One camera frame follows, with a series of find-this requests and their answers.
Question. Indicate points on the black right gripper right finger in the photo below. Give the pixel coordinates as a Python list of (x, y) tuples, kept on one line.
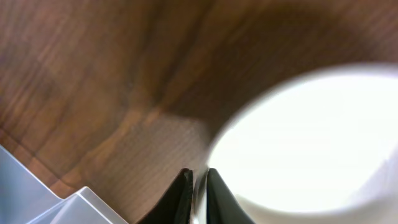
[(221, 206)]

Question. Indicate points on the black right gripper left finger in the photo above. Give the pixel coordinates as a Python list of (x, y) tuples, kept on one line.
[(174, 207)]

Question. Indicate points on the white small bowl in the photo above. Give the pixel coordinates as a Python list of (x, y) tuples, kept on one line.
[(318, 148)]

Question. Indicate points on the clear plastic storage bin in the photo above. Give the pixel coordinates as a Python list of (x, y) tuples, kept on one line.
[(25, 199)]

